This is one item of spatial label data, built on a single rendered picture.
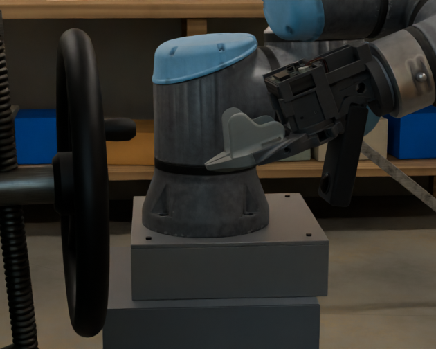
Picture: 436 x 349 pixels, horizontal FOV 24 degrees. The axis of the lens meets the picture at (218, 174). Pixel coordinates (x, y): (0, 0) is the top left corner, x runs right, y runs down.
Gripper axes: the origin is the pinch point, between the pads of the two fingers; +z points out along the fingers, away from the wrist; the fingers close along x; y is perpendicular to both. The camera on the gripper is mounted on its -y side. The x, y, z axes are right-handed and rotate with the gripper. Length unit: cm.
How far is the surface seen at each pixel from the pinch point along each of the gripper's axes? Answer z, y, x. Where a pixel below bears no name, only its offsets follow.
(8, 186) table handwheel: 20.2, 10.1, 13.7
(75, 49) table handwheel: 9.9, 19.9, 17.6
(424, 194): -70, -77, -159
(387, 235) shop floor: -75, -116, -232
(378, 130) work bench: -89, -82, -251
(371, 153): -60, -60, -161
